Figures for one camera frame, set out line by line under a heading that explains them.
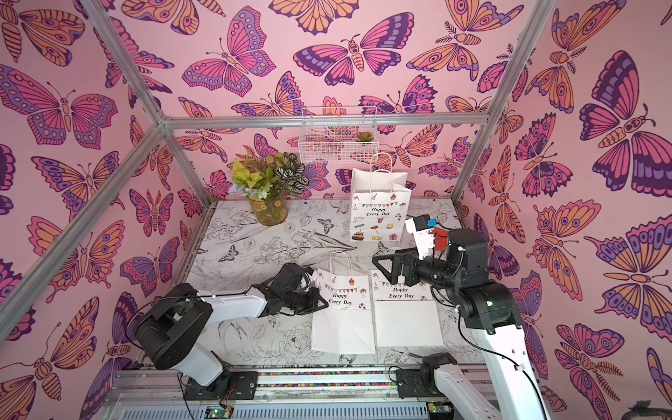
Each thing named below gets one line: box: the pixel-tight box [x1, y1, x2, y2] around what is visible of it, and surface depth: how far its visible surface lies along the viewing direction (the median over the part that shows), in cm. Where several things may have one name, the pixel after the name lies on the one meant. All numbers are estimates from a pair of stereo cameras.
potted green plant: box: [226, 145, 310, 226], surface depth 105 cm
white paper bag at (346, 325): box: [311, 250, 377, 355], surface depth 88 cm
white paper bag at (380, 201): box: [350, 152, 412, 242], surface depth 97 cm
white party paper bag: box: [371, 270, 444, 348], surface depth 87 cm
